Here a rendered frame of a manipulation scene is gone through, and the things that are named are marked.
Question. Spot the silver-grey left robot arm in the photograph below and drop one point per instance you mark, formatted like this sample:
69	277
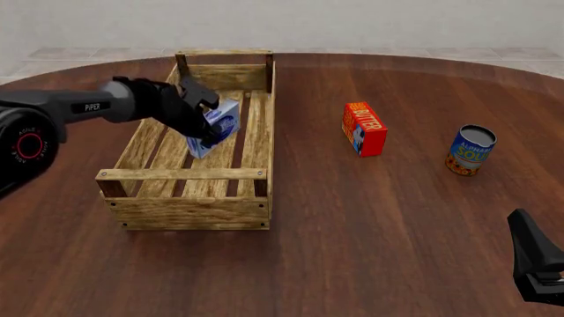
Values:
88	107

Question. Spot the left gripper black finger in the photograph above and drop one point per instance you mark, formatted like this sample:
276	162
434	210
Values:
200	94
198	127

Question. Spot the blue alphabet soup can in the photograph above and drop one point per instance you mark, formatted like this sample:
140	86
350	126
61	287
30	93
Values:
469	153

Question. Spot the red butter box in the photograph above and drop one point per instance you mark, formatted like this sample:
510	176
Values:
370	132

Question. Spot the wooden slat tray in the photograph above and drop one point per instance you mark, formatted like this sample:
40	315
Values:
211	204

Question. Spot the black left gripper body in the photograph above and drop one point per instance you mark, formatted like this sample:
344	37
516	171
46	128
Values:
168	99

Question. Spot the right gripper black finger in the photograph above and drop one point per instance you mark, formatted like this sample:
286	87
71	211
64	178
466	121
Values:
531	241

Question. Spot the blue-white cream cheese box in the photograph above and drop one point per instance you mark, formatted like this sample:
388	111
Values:
225	122

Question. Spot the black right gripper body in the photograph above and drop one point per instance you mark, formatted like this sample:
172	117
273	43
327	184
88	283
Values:
539	285

